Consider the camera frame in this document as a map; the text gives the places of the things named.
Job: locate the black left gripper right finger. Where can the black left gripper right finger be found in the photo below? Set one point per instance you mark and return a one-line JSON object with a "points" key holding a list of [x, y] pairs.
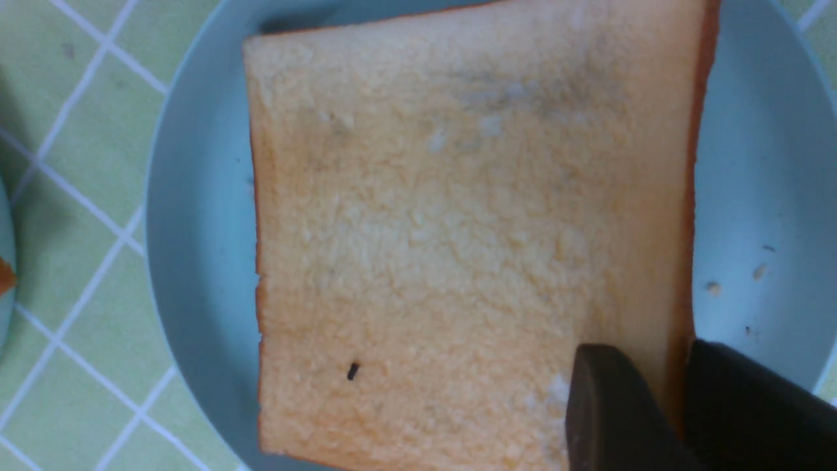
{"points": [[740, 415]]}

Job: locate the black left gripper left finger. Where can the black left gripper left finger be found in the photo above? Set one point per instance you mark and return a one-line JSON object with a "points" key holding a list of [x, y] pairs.
{"points": [[613, 421]]}

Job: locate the toast slice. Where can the toast slice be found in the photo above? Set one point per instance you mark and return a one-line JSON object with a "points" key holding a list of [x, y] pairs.
{"points": [[449, 203]]}

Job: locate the light blue sandwich plate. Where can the light blue sandwich plate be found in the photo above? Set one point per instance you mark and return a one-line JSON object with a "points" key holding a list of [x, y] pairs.
{"points": [[764, 274]]}

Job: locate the light blue bread plate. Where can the light blue bread plate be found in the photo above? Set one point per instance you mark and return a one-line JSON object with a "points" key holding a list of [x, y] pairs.
{"points": [[8, 266]]}

